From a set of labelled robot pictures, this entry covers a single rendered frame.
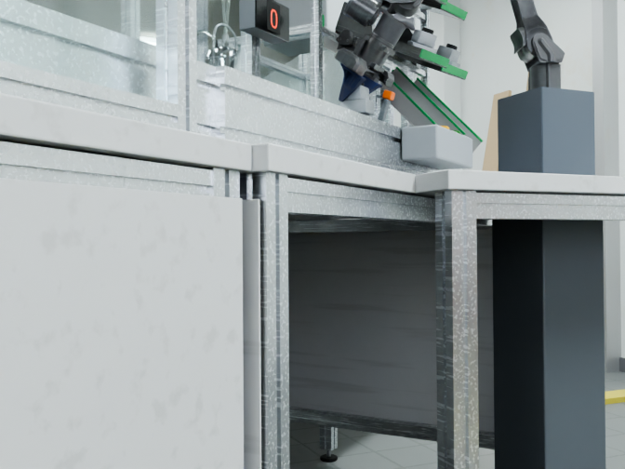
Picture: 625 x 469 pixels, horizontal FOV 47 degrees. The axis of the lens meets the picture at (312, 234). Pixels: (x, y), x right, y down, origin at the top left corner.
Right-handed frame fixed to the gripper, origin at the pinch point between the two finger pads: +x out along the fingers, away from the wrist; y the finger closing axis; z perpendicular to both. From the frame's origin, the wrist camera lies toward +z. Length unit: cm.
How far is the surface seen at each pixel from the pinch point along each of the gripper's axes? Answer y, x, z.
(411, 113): -20.9, -0.9, -5.5
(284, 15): 15.0, -5.9, 14.6
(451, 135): 11.3, -4.3, -28.9
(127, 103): 91, 3, -30
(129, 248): 94, 12, -40
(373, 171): 48, 3, -36
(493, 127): -337, 3, 77
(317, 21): -19.0, -6.8, 29.2
